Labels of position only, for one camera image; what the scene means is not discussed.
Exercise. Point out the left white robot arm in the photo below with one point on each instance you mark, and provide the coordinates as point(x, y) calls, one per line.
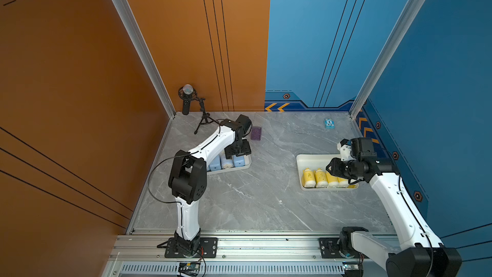
point(188, 177)

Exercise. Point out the blue sharpener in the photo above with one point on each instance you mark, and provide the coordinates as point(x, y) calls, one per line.
point(226, 163)
point(215, 164)
point(239, 161)

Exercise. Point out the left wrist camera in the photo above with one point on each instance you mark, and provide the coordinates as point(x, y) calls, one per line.
point(243, 125)

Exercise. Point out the black microphone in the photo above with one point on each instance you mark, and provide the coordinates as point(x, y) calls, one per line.
point(187, 94)

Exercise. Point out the black mini tripod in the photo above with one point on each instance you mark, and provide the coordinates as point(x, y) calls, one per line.
point(206, 117)

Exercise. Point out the left green circuit board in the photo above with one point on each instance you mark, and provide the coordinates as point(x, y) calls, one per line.
point(189, 268)

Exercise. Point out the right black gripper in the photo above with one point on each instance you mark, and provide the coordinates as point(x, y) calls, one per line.
point(334, 168)

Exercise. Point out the aluminium rail frame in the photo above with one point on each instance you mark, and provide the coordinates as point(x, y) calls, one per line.
point(238, 254)

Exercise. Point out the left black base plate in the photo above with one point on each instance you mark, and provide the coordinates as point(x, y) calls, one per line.
point(178, 248)

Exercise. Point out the purple cube toy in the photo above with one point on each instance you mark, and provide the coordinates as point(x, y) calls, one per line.
point(256, 133)

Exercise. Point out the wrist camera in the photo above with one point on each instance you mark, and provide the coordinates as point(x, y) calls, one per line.
point(243, 125)
point(356, 149)

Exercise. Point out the small teal robot toy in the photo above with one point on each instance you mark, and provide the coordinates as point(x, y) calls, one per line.
point(329, 124)

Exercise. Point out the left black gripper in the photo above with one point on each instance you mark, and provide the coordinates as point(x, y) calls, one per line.
point(246, 149)

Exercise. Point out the white storage tray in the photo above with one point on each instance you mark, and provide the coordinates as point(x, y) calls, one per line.
point(248, 162)
point(314, 162)

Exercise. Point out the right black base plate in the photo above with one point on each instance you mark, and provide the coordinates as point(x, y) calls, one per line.
point(337, 248)

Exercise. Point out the green circuit board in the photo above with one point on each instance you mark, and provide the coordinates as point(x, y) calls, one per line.
point(189, 268)
point(352, 270)

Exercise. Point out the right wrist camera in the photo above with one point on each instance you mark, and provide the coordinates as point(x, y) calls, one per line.
point(356, 149)

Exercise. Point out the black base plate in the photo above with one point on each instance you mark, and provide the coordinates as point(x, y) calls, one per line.
point(178, 248)
point(337, 248)

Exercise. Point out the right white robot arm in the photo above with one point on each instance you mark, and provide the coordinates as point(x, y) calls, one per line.
point(421, 252)

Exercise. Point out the right green circuit board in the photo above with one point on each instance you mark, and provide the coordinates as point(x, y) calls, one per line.
point(352, 270)

